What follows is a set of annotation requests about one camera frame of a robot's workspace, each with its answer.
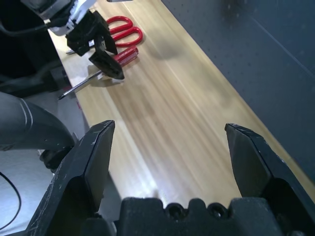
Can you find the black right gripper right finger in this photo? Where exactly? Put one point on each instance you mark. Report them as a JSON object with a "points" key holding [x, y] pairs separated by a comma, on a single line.
{"points": [[258, 167]]}

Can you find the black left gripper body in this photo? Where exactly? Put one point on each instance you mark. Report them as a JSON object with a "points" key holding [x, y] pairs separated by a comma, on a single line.
{"points": [[83, 34]]}

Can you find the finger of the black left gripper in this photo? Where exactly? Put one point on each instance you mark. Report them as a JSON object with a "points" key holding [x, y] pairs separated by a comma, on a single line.
{"points": [[108, 44], [108, 65]]}

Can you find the dark grey perforated pegboard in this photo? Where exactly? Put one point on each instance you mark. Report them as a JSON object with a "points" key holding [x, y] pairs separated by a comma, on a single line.
{"points": [[246, 49]]}

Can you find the grey robot right leg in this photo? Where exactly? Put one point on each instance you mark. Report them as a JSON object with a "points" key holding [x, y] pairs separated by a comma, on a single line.
{"points": [[29, 123]]}

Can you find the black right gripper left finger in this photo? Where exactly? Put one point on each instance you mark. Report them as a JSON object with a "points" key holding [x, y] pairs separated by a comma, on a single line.
{"points": [[73, 177]]}

